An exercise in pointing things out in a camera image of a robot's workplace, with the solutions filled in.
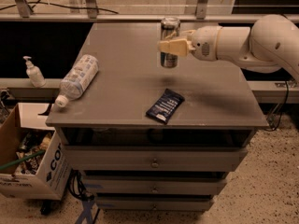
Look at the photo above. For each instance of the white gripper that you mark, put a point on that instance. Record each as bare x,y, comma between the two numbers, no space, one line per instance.
206,43

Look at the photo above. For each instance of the redbull can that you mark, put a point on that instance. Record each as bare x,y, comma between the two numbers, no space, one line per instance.
170,27

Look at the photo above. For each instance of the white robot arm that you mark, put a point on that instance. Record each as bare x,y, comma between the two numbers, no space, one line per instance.
272,43

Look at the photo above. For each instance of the blue rxbar wrapper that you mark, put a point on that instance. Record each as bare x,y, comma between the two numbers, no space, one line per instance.
164,108

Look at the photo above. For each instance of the grey drawer cabinet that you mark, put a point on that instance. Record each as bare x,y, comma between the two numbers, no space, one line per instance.
145,137

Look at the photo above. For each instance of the clear plastic water bottle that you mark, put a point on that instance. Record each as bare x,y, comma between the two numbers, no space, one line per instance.
77,80

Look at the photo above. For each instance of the white pump sanitizer bottle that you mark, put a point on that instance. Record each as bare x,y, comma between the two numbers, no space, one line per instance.
34,73

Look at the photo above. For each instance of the cardboard box with snacks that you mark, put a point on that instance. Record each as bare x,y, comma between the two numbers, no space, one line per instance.
24,132

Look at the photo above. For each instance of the green rod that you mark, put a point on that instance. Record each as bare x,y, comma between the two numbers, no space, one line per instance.
26,158

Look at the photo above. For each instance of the metal railing frame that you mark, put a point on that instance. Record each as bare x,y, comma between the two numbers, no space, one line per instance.
222,11

